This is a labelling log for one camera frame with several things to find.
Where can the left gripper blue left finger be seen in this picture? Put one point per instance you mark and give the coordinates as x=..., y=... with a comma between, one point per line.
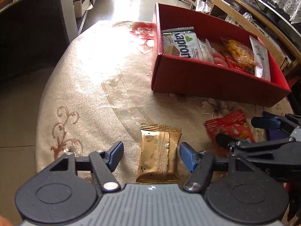
x=103, y=164

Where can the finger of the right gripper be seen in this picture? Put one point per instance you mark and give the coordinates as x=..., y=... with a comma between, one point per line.
x=232, y=143
x=287, y=123

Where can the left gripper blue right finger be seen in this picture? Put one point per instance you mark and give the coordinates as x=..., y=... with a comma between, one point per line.
x=200, y=165

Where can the red Trolli candy bag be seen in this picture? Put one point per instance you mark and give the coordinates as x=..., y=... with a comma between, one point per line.
x=234, y=124

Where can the gold snack packet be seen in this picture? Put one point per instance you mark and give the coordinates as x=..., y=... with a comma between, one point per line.
x=159, y=158

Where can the grey Weilong snack packet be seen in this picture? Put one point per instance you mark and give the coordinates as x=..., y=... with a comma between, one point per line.
x=261, y=59

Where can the yellow puffed snack bag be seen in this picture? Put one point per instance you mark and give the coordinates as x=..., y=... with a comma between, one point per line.
x=242, y=54

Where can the vacuum packed sausages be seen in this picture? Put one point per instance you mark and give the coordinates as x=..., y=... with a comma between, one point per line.
x=218, y=58

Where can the Kaprons wafer packet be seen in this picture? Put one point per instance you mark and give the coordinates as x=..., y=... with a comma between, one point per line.
x=181, y=42

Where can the dark blue biscuit packet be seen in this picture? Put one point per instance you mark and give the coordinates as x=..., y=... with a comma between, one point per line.
x=276, y=134

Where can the red snack stick packet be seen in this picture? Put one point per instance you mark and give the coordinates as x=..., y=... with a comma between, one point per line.
x=233, y=63

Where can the red cardboard box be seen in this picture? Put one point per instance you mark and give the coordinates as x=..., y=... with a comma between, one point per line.
x=173, y=74

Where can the beige floral tablecloth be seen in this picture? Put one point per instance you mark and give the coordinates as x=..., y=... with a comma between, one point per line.
x=100, y=93

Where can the clear wrapped round rice cake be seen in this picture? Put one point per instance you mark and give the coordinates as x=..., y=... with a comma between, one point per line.
x=205, y=54

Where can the wooden TV cabinet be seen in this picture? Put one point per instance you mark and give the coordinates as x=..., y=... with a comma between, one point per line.
x=262, y=18

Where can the white shopping bag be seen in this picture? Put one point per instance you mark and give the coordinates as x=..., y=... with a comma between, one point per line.
x=203, y=6

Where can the dark coffee table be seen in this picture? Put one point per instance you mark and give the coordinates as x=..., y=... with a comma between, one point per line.
x=35, y=33

